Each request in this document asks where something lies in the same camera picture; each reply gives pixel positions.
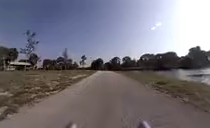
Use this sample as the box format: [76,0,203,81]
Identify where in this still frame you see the row of trees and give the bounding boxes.
[42,45,210,72]

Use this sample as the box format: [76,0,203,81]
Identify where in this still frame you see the robot's own part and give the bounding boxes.
[66,122,79,128]
[137,120,152,128]

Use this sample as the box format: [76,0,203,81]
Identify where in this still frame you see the dry grass verge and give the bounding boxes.
[117,70,210,116]

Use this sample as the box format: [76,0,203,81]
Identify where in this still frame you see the thin bare tree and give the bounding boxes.
[20,29,41,68]

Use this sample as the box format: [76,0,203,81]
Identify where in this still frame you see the dry grass field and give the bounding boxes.
[0,69,97,125]

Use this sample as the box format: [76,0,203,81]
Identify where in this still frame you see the low building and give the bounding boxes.
[5,60,35,72]

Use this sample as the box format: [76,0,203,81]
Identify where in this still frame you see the pond water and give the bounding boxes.
[144,67,210,87]

